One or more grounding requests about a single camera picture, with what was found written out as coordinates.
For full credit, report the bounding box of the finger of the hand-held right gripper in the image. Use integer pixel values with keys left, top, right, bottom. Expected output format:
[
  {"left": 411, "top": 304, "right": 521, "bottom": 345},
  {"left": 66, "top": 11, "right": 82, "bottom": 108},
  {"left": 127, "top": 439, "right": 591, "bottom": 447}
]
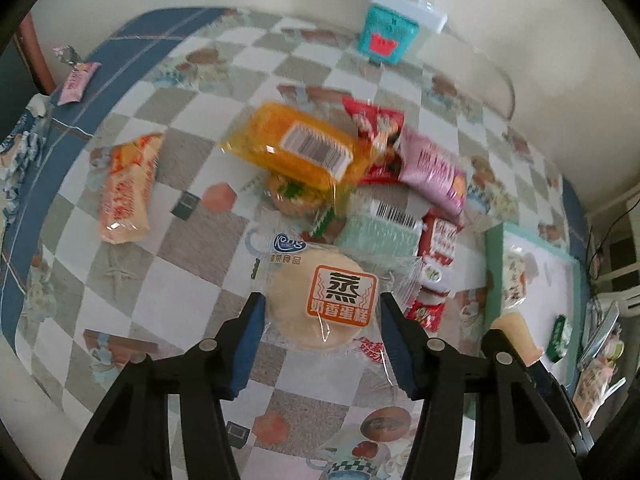
[{"left": 480, "top": 329, "right": 526, "bottom": 367}]

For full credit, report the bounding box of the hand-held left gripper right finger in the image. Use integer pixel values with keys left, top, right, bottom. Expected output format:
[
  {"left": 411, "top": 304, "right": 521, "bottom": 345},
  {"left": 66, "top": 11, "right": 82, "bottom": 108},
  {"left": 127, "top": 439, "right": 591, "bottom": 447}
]
[{"left": 379, "top": 291, "right": 585, "bottom": 480}]

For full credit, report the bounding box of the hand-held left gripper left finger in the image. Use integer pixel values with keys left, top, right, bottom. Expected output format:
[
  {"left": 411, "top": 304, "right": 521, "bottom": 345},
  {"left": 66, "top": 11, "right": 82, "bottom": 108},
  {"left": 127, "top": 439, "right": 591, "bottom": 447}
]
[{"left": 60, "top": 291, "right": 268, "bottom": 480}]

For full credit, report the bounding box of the beige snack packet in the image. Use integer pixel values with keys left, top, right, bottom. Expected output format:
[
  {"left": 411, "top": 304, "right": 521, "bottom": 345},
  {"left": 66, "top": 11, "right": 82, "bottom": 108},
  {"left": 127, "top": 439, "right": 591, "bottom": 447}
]
[{"left": 491, "top": 311, "right": 545, "bottom": 367}]

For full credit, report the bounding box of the round steamed cake packet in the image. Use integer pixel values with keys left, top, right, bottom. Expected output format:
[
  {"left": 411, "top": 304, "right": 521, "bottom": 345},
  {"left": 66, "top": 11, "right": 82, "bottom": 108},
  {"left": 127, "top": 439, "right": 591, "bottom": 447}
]
[{"left": 248, "top": 229, "right": 422, "bottom": 361}]

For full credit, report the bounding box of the white tray with green rim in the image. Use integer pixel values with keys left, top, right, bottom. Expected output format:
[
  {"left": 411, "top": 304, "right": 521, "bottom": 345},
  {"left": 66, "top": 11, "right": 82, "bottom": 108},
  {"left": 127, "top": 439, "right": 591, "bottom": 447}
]
[{"left": 484, "top": 221, "right": 585, "bottom": 421}]

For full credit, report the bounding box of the red and white snack packet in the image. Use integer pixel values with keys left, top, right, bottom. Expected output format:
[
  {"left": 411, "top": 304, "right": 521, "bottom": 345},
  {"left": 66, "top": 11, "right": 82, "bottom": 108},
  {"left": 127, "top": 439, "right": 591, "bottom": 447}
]
[{"left": 404, "top": 214, "right": 463, "bottom": 333}]

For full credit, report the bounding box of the green and white snack packet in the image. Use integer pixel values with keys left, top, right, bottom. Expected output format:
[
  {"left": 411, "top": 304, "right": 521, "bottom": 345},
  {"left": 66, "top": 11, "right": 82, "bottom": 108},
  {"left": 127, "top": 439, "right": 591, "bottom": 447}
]
[{"left": 334, "top": 199, "right": 422, "bottom": 263}]

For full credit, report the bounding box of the pink swiss roll packet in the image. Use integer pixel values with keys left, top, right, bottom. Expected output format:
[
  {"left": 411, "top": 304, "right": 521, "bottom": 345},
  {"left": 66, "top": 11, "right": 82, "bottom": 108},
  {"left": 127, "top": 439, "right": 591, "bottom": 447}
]
[{"left": 396, "top": 126, "right": 469, "bottom": 217}]

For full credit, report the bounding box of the orange and white snack packet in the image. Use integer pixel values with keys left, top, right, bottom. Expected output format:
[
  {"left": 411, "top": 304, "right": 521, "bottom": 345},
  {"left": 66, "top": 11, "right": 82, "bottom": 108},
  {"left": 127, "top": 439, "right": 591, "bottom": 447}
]
[{"left": 96, "top": 132, "right": 166, "bottom": 246}]

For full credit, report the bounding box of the yellow cake packet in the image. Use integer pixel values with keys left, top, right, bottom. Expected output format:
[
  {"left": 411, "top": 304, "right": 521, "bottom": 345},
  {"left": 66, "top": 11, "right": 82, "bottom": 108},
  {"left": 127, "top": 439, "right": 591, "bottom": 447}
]
[{"left": 220, "top": 101, "right": 382, "bottom": 213}]

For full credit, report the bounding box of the clutter beside shelf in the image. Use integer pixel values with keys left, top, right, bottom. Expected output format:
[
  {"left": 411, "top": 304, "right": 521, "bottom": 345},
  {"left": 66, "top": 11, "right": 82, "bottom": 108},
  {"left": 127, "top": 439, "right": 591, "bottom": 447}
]
[{"left": 572, "top": 300, "right": 628, "bottom": 426}]

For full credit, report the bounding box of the small green packet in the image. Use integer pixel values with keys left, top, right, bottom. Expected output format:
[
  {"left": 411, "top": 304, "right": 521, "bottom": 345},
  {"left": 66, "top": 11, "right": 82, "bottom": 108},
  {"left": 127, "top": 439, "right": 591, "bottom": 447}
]
[{"left": 546, "top": 314, "right": 574, "bottom": 362}]

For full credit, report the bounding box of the white shelf unit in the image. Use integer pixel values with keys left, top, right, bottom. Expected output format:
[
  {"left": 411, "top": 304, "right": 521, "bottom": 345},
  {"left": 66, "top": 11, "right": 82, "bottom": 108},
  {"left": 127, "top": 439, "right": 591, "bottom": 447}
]
[{"left": 584, "top": 192, "right": 640, "bottom": 318}]

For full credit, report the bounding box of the round topped bread packet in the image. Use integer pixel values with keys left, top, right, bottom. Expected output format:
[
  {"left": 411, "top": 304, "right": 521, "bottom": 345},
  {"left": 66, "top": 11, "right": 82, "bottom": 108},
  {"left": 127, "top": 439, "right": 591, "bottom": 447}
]
[{"left": 265, "top": 172, "right": 332, "bottom": 218}]

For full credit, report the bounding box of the floral cloth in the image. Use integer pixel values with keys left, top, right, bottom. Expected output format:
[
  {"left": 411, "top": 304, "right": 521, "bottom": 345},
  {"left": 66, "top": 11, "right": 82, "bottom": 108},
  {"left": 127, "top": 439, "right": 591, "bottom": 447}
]
[{"left": 0, "top": 94, "right": 51, "bottom": 226}]

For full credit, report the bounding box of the small pink candy packet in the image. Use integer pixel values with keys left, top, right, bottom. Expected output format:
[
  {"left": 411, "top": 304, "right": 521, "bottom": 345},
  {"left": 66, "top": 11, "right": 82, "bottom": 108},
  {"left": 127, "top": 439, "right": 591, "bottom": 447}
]
[{"left": 56, "top": 61, "right": 102, "bottom": 107}]

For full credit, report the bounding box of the teal box with red label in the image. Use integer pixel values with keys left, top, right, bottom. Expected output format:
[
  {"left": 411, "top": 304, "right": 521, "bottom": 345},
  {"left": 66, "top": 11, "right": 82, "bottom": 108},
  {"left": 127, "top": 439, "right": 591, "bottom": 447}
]
[{"left": 356, "top": 2, "right": 422, "bottom": 64}]

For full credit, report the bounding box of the white power cable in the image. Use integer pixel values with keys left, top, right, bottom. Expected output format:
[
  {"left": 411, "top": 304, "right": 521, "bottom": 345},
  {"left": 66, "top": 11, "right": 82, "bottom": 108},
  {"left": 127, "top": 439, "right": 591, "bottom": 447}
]
[{"left": 440, "top": 25, "right": 517, "bottom": 122}]

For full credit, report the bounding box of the red chair frame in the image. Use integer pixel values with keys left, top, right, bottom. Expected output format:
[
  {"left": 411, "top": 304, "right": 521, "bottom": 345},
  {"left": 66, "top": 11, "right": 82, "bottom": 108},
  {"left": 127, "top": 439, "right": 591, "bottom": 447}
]
[{"left": 17, "top": 10, "right": 57, "bottom": 97}]

